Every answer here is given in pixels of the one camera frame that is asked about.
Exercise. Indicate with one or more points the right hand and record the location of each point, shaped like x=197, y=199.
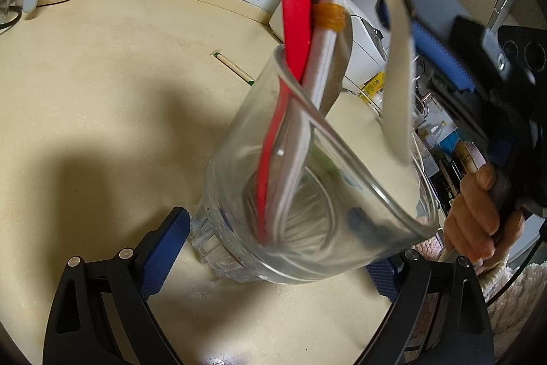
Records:
x=474, y=220

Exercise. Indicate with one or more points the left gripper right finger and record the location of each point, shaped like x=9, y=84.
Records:
x=460, y=328

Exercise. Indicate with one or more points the white knit sleeve forearm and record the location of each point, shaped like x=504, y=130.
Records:
x=512, y=309

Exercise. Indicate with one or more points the white plastic spork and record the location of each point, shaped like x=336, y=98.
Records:
x=398, y=82

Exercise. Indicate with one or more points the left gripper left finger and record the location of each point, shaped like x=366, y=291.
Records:
x=78, y=330

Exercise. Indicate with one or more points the disposable chopsticks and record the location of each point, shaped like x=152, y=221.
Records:
x=234, y=67

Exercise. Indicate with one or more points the white rice cooker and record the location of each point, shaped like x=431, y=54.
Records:
x=368, y=56

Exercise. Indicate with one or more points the yellow carton box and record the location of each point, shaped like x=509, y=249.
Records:
x=372, y=90

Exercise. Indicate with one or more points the clear drinking glass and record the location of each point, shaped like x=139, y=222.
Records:
x=355, y=203

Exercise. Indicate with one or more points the white chopsticks pair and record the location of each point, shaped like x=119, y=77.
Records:
x=297, y=144

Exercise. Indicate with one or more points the red plastic spoon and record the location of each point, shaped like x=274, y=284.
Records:
x=296, y=28

